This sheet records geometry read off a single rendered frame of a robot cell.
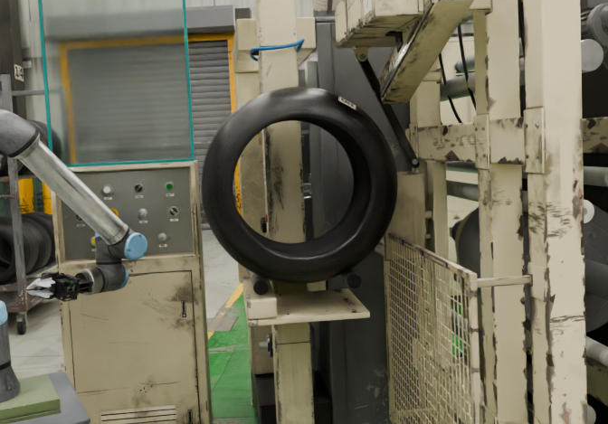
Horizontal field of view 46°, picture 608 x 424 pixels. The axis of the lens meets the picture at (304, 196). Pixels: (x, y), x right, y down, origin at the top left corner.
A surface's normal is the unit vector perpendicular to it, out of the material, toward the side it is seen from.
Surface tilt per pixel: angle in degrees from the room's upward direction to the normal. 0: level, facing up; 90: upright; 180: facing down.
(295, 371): 90
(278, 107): 80
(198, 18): 90
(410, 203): 90
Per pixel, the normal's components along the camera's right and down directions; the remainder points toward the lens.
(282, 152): 0.12, 0.07
